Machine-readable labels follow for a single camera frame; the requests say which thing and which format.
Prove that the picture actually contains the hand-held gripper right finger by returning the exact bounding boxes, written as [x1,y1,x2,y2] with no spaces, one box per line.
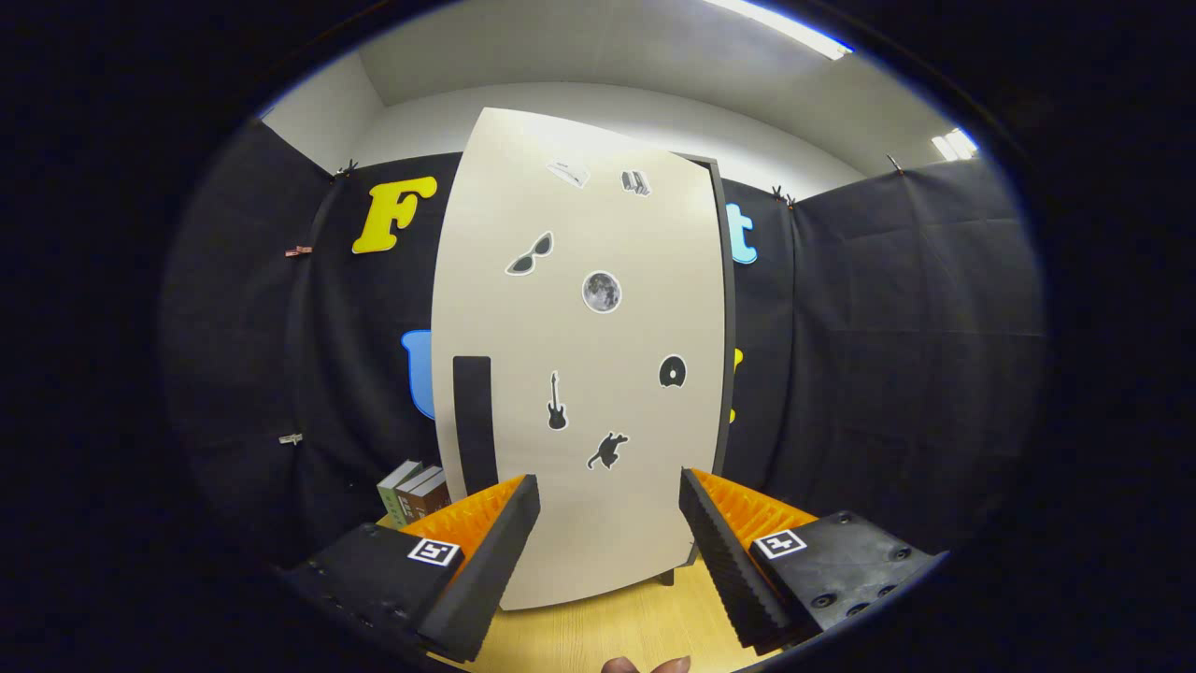
[678,467,949,655]

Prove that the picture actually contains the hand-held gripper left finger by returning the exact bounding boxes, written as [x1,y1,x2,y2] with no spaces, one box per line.
[280,474,542,663]

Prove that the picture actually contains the green book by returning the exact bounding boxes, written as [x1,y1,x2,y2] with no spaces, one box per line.
[377,460,423,529]

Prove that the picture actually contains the dark grey cabinet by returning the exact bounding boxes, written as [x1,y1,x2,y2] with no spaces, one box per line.
[668,152,739,588]

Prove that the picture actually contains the black backdrop cloth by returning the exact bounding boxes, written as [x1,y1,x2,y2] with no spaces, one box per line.
[161,117,1046,571]

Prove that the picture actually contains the small ceiling light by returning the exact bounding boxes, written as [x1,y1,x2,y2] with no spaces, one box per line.
[930,128,979,162]

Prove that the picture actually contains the long ceiling light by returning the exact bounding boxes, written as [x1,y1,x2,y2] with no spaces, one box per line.
[705,0,854,62]

